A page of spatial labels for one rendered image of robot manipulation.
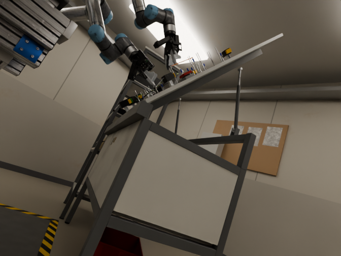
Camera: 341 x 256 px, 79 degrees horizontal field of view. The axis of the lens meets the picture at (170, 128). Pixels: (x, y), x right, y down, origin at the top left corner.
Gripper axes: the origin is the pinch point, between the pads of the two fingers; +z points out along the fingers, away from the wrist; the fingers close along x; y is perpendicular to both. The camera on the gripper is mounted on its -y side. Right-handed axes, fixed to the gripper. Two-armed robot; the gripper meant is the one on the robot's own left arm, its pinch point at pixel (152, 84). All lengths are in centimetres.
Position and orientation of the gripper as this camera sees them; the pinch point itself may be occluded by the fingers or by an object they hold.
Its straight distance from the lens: 116.9
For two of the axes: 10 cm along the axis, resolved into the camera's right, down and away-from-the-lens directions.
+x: 3.0, 0.0, 9.5
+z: 6.0, 7.8, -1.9
